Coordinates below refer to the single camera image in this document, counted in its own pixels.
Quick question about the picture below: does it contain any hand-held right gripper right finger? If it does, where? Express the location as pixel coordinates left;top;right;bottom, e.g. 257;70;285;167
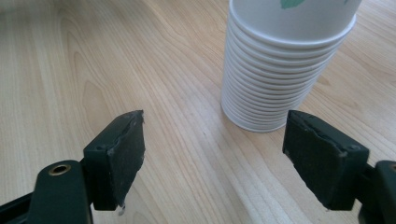
281;109;371;211

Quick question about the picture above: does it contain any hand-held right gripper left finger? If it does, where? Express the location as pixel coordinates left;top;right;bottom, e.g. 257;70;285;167
83;109;147;212

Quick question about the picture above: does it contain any stack of white paper cups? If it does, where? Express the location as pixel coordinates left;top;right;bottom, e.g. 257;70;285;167
219;0;364;133

